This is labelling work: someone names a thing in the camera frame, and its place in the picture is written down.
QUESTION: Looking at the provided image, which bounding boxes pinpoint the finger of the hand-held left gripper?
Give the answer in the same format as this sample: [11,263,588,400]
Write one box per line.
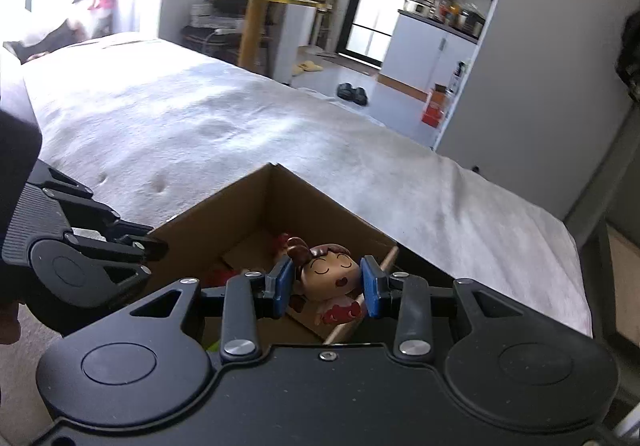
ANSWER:
[42,178,153,241]
[65,225,169,288]

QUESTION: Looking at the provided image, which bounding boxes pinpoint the white kitchen cabinet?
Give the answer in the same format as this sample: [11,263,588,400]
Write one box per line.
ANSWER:
[382,8,481,103]

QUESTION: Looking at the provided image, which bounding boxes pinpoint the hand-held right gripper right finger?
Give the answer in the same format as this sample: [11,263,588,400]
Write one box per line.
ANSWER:
[361,255,507,357]

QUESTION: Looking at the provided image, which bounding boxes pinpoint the pair of yellow slippers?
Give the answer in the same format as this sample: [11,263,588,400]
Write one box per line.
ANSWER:
[291,59,324,77]

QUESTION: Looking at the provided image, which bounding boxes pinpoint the brown cardboard box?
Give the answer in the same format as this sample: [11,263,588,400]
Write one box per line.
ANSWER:
[145,162,402,348]

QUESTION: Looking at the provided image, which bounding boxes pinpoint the clear plastic storage box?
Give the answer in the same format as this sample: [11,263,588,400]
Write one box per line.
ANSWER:
[189,0,241,29]

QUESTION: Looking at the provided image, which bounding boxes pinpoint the round gold-rimmed table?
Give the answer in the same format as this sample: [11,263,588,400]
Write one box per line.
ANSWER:
[189,0,333,73]

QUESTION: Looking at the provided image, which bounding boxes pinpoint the orange carton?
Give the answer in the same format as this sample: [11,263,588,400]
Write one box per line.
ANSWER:
[421,84,449,127]

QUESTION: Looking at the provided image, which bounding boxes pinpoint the white fluffy blanket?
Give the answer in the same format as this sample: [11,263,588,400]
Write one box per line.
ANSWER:
[22,31,594,338]

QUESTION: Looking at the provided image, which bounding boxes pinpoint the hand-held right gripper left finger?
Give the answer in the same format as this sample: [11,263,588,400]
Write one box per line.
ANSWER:
[127,256,297,358]

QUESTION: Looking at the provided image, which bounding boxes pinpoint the brown-haired doll figure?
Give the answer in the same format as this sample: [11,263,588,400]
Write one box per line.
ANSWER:
[286,236,368,327]

